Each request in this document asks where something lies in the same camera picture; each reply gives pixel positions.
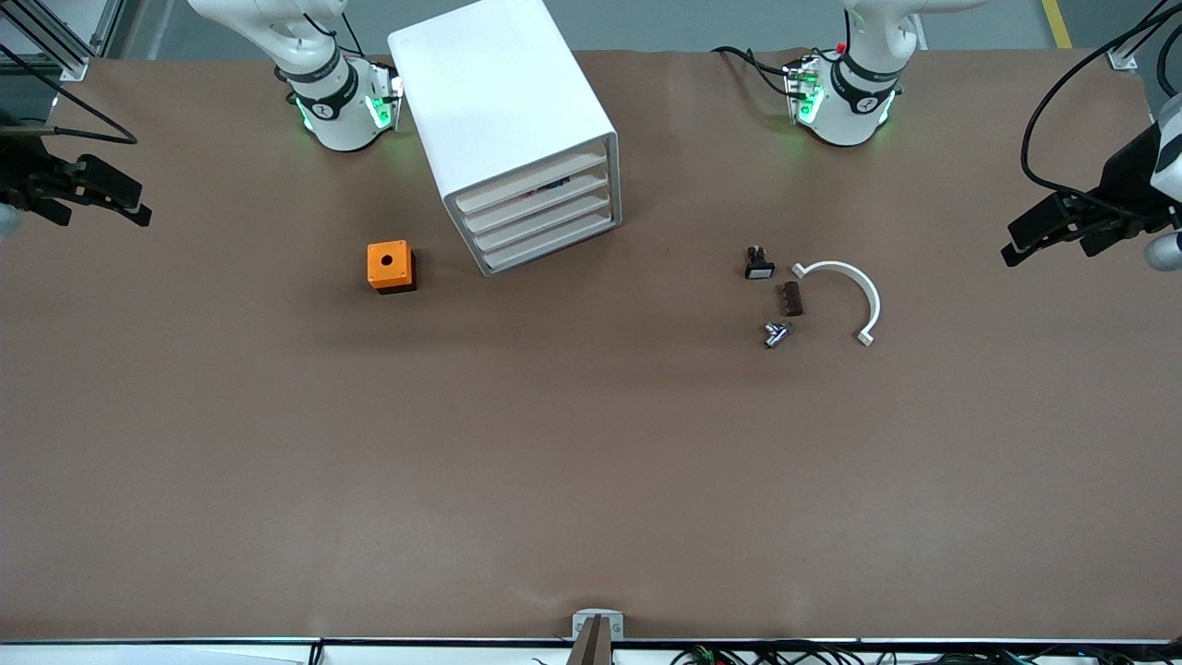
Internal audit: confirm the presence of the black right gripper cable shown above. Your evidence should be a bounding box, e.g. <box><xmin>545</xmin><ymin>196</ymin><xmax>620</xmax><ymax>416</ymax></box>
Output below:
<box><xmin>0</xmin><ymin>41</ymin><xmax>139</xmax><ymax>148</ymax></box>

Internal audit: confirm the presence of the white curved plastic arc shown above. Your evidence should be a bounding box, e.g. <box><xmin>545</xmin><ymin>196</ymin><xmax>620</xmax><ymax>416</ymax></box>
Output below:
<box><xmin>791</xmin><ymin>260</ymin><xmax>882</xmax><ymax>348</ymax></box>

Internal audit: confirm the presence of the brown table cover sheet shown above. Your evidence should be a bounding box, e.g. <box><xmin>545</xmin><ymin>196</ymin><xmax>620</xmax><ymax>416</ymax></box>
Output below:
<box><xmin>0</xmin><ymin>46</ymin><xmax>1182</xmax><ymax>645</ymax></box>

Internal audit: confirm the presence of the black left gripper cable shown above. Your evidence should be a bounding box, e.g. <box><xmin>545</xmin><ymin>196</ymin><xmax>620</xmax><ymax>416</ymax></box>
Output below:
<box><xmin>1019</xmin><ymin>0</ymin><xmax>1182</xmax><ymax>201</ymax></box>

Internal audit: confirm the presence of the black cable bundle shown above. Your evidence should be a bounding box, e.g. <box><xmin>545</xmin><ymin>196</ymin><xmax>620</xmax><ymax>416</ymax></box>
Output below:
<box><xmin>669</xmin><ymin>640</ymin><xmax>1182</xmax><ymax>665</ymax></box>

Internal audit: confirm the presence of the white drawer cabinet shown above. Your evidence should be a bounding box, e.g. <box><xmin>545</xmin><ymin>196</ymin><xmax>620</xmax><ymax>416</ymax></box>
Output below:
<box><xmin>387</xmin><ymin>0</ymin><xmax>622</xmax><ymax>278</ymax></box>

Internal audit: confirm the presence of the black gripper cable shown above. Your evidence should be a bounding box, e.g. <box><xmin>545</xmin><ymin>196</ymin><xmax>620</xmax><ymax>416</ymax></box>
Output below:
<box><xmin>1019</xmin><ymin>0</ymin><xmax>1182</xmax><ymax>201</ymax></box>
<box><xmin>0</xmin><ymin>41</ymin><xmax>139</xmax><ymax>148</ymax></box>

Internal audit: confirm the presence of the white plastic drawer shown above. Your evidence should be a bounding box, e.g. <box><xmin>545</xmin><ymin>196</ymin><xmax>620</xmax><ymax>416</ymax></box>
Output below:
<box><xmin>452</xmin><ymin>151</ymin><xmax>610</xmax><ymax>215</ymax></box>
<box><xmin>478</xmin><ymin>214</ymin><xmax>618</xmax><ymax>275</ymax></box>
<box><xmin>462</xmin><ymin>175</ymin><xmax>611</xmax><ymax>234</ymax></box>
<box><xmin>469</xmin><ymin>196</ymin><xmax>613</xmax><ymax>253</ymax></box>

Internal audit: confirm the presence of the connector plate green light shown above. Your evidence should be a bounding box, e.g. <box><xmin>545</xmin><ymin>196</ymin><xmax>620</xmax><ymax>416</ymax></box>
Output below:
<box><xmin>783</xmin><ymin>55</ymin><xmax>825</xmax><ymax>127</ymax></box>
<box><xmin>368</xmin><ymin>63</ymin><xmax>404</xmax><ymax>132</ymax></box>

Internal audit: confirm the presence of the aluminium frame extrusion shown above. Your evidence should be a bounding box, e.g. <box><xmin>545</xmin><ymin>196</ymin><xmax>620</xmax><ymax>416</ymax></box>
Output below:
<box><xmin>0</xmin><ymin>0</ymin><xmax>127</xmax><ymax>82</ymax></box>
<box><xmin>1107</xmin><ymin>0</ymin><xmax>1182</xmax><ymax>72</ymax></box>

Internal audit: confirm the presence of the metal camera post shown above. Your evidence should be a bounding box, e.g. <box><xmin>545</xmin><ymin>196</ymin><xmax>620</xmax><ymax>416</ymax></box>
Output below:
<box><xmin>565</xmin><ymin>616</ymin><xmax>613</xmax><ymax>665</ymax></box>

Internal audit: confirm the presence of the grey metal bracket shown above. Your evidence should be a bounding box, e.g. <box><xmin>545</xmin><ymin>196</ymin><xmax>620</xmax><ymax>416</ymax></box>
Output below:
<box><xmin>572</xmin><ymin>609</ymin><xmax>625</xmax><ymax>641</ymax></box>

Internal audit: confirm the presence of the black base cable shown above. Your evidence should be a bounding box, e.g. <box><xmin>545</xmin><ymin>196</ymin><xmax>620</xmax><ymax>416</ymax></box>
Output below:
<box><xmin>710</xmin><ymin>45</ymin><xmax>795</xmax><ymax>99</ymax></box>

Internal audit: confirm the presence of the orange button enclosure box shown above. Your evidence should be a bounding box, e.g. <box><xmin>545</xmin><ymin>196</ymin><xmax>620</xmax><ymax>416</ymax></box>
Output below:
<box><xmin>367</xmin><ymin>239</ymin><xmax>417</xmax><ymax>296</ymax></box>

